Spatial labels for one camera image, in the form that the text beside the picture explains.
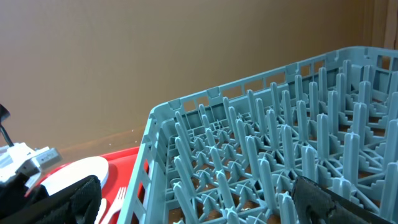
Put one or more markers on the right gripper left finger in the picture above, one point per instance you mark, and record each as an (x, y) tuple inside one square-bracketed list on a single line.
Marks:
[(77, 203)]

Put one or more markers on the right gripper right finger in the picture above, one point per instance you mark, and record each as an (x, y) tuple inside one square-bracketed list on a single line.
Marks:
[(323, 205)]

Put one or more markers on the large light blue plate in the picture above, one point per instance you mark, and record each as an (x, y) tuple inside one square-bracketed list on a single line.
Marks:
[(76, 171)]

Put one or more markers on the grey dishwasher rack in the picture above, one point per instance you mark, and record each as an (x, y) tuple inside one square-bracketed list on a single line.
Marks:
[(247, 150)]

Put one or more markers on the white plastic fork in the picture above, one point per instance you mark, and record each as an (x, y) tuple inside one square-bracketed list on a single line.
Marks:
[(116, 205)]

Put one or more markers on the red serving tray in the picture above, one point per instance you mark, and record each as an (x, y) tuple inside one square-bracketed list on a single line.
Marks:
[(121, 164)]

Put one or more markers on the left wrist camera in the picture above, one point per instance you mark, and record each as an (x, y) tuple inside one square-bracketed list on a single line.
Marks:
[(20, 158)]

